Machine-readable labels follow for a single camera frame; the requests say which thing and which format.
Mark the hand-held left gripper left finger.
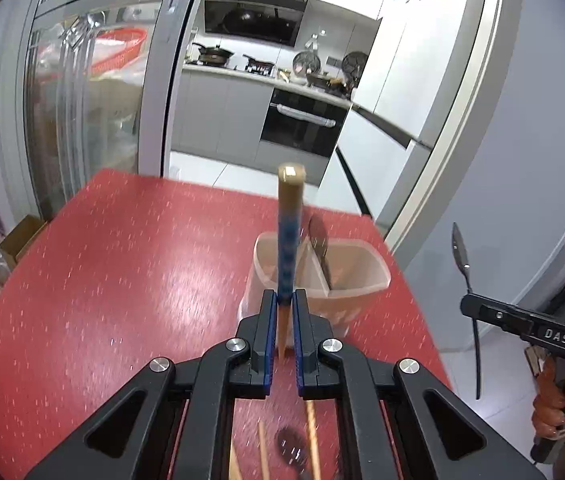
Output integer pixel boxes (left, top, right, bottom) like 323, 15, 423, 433
25, 289, 279, 480

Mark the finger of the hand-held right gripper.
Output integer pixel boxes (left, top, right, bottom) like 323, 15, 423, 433
461, 294, 536, 337

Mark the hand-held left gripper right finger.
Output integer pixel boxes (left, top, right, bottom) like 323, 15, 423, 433
293, 289, 546, 480

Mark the beige plastic utensil holder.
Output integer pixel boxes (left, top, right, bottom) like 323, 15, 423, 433
236, 232, 392, 348

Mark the dark metal spoon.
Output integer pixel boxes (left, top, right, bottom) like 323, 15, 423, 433
451, 222, 483, 401
274, 427, 314, 480

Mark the plain wooden chopstick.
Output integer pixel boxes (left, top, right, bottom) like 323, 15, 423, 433
257, 421, 271, 480
229, 440, 243, 480
305, 400, 323, 480

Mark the blue patterned wooden chopstick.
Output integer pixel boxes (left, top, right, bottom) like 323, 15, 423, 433
275, 162, 307, 361

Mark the black built-in oven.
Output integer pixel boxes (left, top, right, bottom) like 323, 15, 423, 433
259, 87, 352, 159

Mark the grey kitchen cabinet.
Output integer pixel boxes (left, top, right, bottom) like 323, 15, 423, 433
169, 62, 354, 187

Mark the white refrigerator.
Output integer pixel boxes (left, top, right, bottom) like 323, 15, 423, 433
313, 0, 507, 228

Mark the black frying pan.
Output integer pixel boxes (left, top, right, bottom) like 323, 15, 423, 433
307, 72, 346, 90

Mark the cardboard box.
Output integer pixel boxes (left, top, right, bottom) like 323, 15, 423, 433
0, 214, 49, 270

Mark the black cooking pot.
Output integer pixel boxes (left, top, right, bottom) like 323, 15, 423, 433
242, 53, 276, 75

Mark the round metal strainer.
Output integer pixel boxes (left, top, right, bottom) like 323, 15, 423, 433
341, 52, 369, 80
293, 50, 321, 79

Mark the black wok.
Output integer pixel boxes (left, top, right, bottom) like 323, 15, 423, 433
191, 41, 236, 67

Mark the sliding glass door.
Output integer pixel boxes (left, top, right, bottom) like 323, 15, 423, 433
15, 0, 210, 221

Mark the red plastic basket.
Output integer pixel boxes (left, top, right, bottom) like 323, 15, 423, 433
90, 27, 149, 80

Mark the black range hood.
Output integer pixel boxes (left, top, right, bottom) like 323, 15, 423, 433
203, 0, 309, 48

